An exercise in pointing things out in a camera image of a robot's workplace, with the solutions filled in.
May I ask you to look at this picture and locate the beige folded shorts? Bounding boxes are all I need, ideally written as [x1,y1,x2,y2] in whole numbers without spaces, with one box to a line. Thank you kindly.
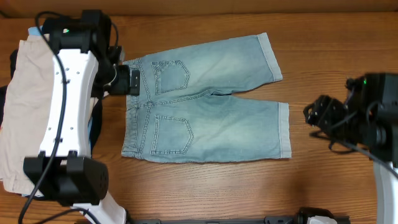
[0,34,97,197]

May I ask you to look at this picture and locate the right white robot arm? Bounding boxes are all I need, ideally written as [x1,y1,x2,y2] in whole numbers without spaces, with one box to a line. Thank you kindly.
[303,72,397,223]

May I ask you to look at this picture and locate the light blue denim shorts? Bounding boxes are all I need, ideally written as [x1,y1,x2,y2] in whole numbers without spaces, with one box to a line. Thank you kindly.
[121,33,292,163]

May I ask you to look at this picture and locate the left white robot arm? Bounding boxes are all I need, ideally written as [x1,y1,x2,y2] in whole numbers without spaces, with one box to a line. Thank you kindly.
[23,10,140,223]

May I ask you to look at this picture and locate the black folded garment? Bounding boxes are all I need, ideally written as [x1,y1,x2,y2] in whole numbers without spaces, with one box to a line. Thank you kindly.
[0,17,104,202]

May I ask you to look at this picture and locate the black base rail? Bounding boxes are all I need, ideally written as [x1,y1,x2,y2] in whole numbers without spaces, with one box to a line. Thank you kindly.
[127,216,297,224]

